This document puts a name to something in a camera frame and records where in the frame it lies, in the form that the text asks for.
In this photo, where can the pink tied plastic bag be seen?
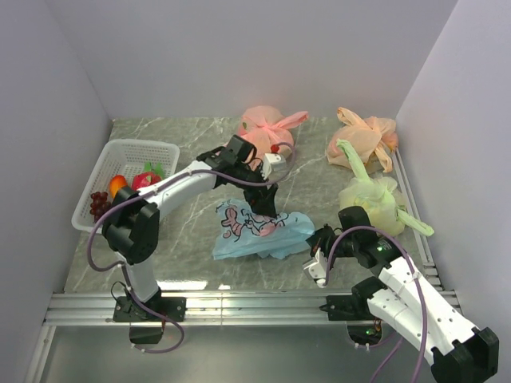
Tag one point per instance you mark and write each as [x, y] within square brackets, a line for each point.
[266, 126]

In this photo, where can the dark red fake grapes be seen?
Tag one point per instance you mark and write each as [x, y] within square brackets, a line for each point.
[100, 204]

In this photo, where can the white plastic perforated basket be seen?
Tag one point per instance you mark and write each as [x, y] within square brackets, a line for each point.
[125, 157]

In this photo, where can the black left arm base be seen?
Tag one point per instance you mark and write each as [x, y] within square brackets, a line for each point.
[148, 321]

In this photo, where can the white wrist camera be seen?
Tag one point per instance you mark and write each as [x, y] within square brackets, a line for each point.
[272, 162]
[316, 268]

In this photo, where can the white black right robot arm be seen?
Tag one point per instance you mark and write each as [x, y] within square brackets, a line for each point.
[398, 294]

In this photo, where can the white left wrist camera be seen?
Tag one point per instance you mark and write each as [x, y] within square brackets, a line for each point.
[272, 162]

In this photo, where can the blue printed plastic bag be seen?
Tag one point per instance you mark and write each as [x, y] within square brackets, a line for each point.
[244, 233]

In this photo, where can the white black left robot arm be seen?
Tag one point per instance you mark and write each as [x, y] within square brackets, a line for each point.
[132, 226]

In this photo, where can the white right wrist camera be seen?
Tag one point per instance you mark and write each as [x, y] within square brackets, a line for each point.
[316, 268]

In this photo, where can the aluminium front rail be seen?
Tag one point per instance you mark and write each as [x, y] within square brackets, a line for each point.
[203, 308]

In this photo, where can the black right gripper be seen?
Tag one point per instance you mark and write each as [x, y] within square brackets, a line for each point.
[318, 238]

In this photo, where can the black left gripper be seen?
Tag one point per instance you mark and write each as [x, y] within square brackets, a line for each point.
[262, 199]

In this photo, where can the orange fake mango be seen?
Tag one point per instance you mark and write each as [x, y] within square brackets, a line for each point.
[116, 184]

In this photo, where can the red fake dragon fruit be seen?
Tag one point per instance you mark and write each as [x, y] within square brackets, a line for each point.
[151, 174]

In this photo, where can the green yellow tied plastic bag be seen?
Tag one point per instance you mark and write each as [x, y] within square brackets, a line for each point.
[379, 197]

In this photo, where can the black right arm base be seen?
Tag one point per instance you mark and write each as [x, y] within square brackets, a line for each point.
[363, 328]

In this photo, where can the orange tied plastic bag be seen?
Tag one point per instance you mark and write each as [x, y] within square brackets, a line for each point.
[373, 138]

